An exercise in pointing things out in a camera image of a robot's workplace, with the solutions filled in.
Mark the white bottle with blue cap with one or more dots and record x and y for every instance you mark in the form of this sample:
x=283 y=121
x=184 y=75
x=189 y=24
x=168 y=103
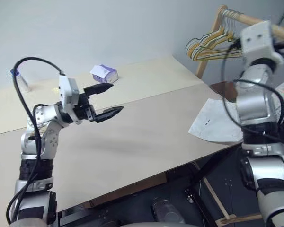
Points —
x=23 y=84

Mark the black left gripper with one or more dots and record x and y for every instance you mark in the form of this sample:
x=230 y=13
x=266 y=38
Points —
x=82 y=111

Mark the purple tissue box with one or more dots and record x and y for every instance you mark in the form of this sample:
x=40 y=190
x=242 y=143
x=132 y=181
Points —
x=110 y=75

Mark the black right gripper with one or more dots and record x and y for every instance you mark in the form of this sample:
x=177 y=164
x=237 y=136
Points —
x=282 y=45

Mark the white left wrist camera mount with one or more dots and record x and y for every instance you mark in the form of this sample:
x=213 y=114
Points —
x=67 y=91

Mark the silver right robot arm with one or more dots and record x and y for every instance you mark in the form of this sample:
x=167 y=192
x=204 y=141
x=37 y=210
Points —
x=253 y=104

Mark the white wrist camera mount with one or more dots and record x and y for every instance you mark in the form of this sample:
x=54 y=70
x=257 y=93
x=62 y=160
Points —
x=255 y=42
x=67 y=91

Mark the bunch of clothes hangers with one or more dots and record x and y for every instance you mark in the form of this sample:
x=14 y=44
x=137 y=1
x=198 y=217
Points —
x=203 y=59

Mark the wooden clothes rack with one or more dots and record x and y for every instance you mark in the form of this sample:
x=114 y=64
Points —
x=248 y=19

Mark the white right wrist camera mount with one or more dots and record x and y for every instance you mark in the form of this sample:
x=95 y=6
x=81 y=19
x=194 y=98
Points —
x=255 y=42

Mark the dark rounded shape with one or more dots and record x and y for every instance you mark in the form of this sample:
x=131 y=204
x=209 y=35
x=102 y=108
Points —
x=165 y=209

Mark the white shorts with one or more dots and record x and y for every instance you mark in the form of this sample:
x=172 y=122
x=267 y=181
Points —
x=213 y=123

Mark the black table frame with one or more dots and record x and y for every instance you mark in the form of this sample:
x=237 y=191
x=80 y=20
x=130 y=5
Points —
x=71 y=217

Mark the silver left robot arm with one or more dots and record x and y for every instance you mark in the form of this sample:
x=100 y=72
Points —
x=49 y=139

